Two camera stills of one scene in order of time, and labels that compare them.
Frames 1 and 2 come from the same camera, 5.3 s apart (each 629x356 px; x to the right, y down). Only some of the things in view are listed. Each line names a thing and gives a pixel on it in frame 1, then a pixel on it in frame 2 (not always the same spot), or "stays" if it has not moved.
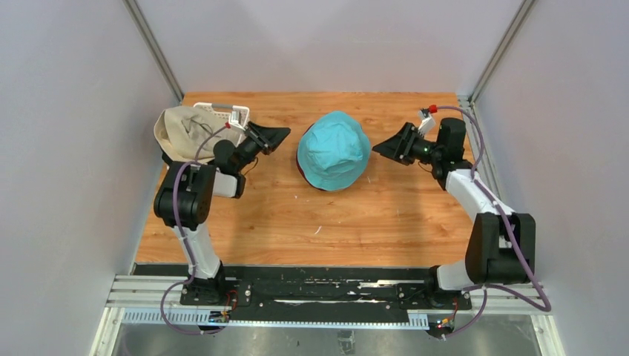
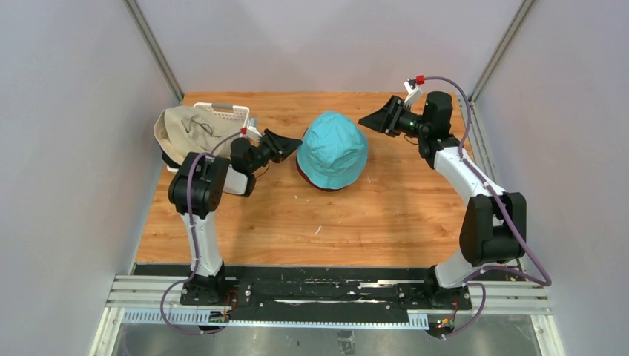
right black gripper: (399, 147) to (386, 119)
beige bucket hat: (185, 134) stays
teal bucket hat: (334, 151) stays
